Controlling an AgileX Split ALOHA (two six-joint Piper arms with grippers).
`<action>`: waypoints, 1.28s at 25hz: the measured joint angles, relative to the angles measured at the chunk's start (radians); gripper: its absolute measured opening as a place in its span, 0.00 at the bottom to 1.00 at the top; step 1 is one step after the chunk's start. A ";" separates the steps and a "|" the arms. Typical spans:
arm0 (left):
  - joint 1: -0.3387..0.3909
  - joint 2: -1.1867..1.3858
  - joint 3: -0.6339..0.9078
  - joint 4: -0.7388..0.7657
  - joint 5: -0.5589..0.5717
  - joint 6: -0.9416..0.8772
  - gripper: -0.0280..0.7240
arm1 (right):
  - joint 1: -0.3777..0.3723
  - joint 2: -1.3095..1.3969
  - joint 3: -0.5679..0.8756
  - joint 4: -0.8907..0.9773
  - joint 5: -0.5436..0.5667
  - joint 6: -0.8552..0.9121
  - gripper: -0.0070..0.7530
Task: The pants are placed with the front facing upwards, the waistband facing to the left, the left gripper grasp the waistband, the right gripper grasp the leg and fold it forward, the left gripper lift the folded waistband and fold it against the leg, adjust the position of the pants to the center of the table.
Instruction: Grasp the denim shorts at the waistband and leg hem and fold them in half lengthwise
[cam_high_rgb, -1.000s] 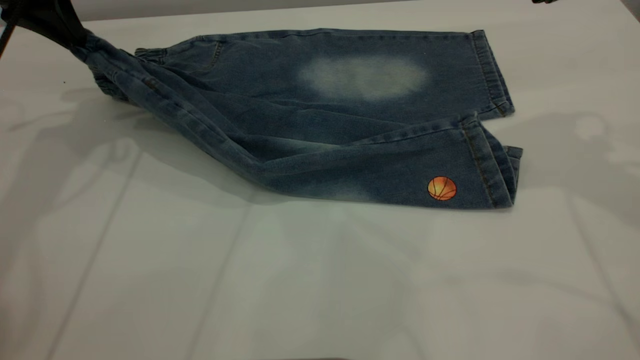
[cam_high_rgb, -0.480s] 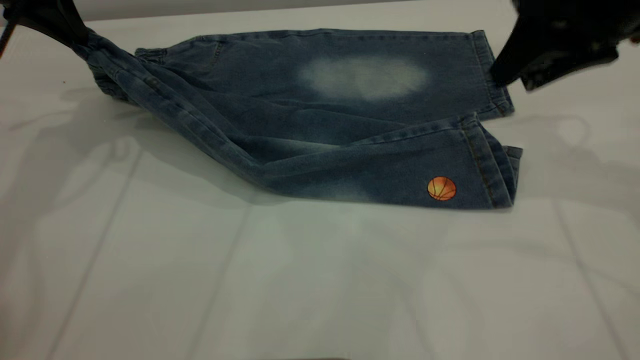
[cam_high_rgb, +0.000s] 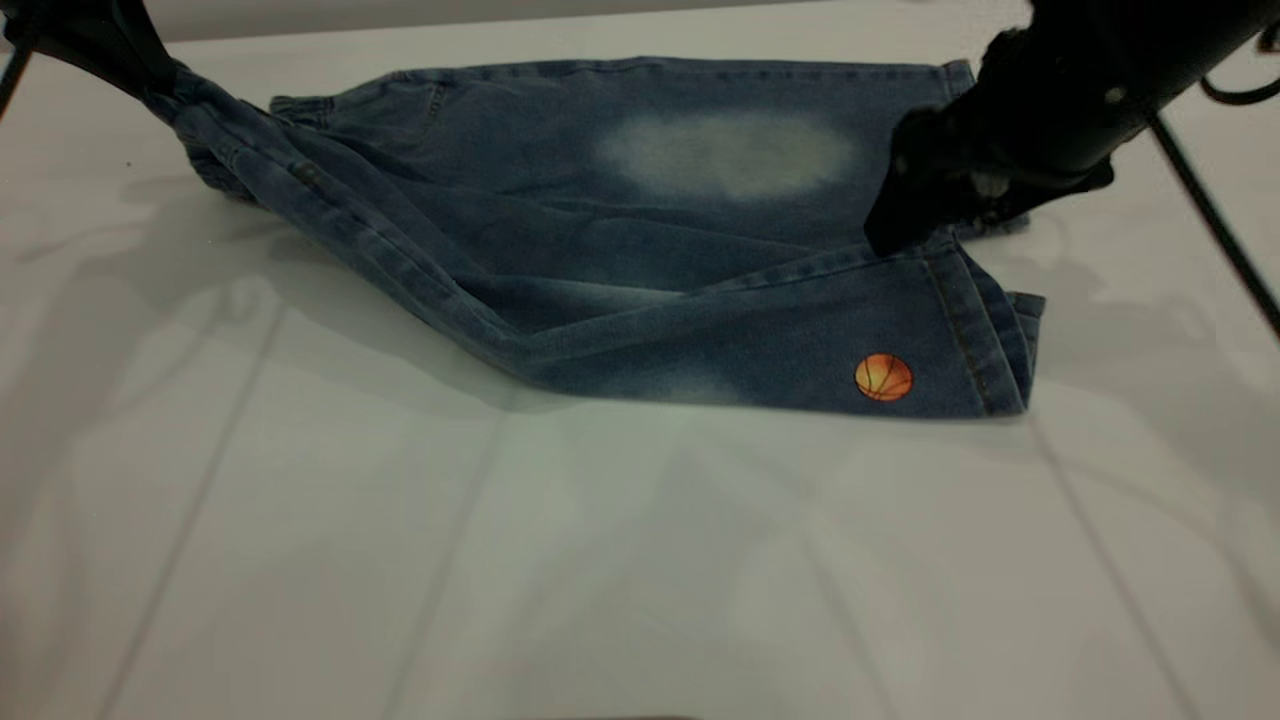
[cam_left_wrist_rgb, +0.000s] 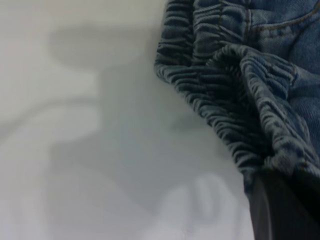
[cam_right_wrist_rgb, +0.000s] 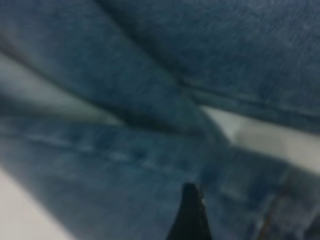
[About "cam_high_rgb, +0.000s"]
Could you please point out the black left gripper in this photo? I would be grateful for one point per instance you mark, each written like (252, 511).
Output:
(70, 25)

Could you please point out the blue denim pants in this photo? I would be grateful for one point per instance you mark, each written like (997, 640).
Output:
(700, 320)

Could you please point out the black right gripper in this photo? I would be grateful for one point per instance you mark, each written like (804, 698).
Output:
(1020, 140)

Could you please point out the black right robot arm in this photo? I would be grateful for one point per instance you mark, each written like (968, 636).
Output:
(1150, 60)

